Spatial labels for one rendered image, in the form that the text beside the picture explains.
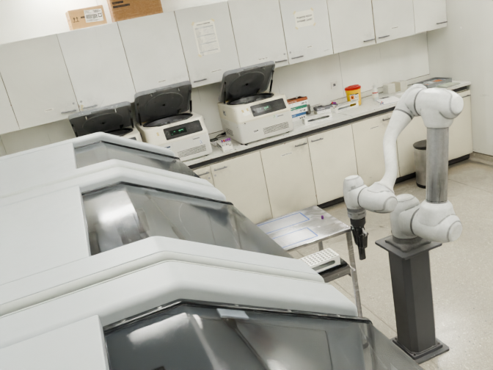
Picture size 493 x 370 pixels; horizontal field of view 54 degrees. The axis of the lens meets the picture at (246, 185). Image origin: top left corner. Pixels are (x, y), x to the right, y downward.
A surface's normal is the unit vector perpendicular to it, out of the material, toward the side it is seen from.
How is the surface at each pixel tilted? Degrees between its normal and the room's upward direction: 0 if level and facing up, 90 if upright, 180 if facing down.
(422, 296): 90
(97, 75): 90
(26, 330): 0
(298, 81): 90
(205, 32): 90
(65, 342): 0
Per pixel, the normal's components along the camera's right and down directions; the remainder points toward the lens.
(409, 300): -0.40, 0.37
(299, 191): 0.35, 0.24
